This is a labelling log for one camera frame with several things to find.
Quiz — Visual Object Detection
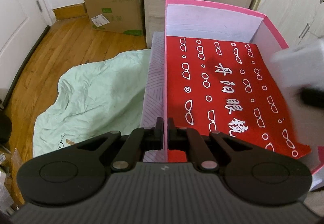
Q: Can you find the pink cardboard box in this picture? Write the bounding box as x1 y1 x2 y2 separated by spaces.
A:
140 0 324 192

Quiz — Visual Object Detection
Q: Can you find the mint green sheet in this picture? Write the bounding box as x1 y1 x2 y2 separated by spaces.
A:
33 49 150 157

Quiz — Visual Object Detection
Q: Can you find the cardboard box on floor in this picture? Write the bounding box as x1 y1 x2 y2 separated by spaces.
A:
84 0 144 36

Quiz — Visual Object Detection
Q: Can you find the white door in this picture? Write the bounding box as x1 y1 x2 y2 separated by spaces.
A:
1 0 52 103

